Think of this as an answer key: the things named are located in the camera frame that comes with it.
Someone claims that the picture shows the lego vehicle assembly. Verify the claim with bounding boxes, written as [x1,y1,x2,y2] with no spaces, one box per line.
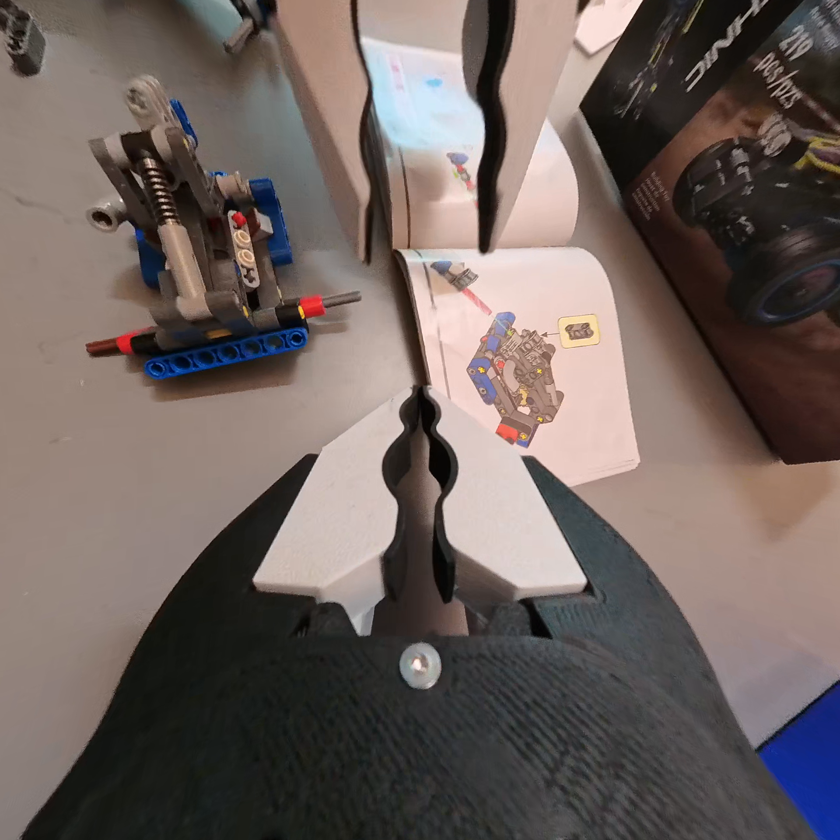
[85,74,363,382]

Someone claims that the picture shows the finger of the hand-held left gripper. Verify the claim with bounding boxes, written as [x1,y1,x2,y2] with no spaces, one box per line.
[270,0,395,265]
[461,0,580,256]

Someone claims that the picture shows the lego set box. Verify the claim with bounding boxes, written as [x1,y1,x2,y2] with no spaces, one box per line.
[579,0,840,466]

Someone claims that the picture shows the open lego instruction booklet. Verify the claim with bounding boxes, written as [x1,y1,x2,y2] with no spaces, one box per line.
[360,36,642,488]

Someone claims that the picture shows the grey lego frame piece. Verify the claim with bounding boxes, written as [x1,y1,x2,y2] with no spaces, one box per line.
[222,0,278,55]

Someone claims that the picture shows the blue plastic bin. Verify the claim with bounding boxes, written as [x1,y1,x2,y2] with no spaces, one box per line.
[755,682,840,840]

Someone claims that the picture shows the white printed paper sheet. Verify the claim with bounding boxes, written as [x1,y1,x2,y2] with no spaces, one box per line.
[573,0,645,55]

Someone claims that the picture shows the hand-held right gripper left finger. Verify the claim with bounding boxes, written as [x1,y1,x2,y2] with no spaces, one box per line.
[251,386,421,635]

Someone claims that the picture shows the black lego beam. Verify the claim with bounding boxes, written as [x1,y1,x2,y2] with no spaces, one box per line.
[0,0,48,76]

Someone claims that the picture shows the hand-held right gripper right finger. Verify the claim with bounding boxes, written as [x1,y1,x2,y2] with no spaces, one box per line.
[423,386,588,619]

